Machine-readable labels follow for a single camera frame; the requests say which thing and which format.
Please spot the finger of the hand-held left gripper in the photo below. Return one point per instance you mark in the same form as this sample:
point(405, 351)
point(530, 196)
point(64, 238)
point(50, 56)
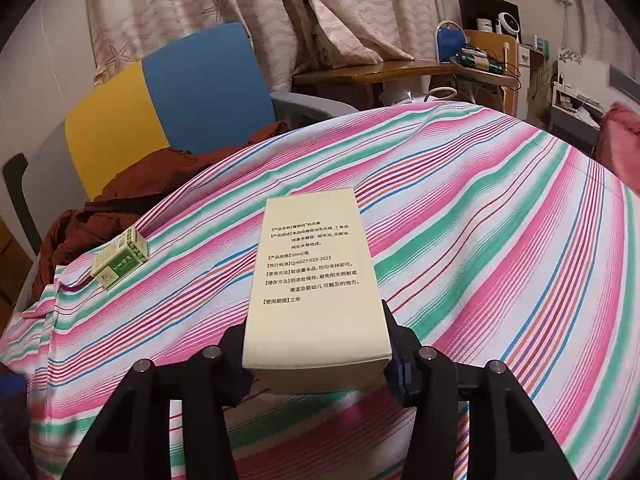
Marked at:
point(11, 385)

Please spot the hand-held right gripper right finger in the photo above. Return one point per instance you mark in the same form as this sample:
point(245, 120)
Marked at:
point(402, 380)

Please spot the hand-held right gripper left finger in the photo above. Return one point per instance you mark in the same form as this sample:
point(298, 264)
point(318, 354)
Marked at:
point(230, 370)

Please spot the cream cardboard box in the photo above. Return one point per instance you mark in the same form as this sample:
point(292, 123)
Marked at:
point(310, 280)

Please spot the small green box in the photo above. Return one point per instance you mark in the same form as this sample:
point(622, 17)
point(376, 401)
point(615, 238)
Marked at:
point(120, 260)

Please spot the pink green striped tablecloth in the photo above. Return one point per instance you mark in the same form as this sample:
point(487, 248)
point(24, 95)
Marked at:
point(475, 210)

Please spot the black rolled mat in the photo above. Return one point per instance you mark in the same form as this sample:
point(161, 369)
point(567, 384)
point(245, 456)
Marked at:
point(17, 190)

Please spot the brown padded jacket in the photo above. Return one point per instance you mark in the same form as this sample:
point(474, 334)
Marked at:
point(125, 185)

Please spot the grey yellow blue chair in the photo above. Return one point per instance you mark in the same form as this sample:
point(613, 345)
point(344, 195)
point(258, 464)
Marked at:
point(200, 90)

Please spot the wooden side table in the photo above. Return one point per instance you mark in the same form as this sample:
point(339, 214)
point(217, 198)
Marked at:
point(375, 70)

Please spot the white storage rack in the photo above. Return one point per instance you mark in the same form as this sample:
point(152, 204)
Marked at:
point(575, 110)

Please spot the pink cushion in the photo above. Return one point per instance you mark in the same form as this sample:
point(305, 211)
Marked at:
point(622, 135)

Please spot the printed paper bag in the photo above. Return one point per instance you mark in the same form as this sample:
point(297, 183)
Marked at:
point(321, 47)

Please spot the blue round appliance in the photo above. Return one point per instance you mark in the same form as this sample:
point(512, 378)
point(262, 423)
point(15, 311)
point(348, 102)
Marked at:
point(450, 42)

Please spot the white round fan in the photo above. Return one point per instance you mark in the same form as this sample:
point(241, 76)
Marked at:
point(507, 24)

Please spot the starfish print curtain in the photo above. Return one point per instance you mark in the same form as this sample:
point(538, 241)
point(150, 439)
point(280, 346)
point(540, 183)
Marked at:
point(200, 0)

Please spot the dark shelf cabinet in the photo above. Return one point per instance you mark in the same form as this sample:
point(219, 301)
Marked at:
point(475, 5)

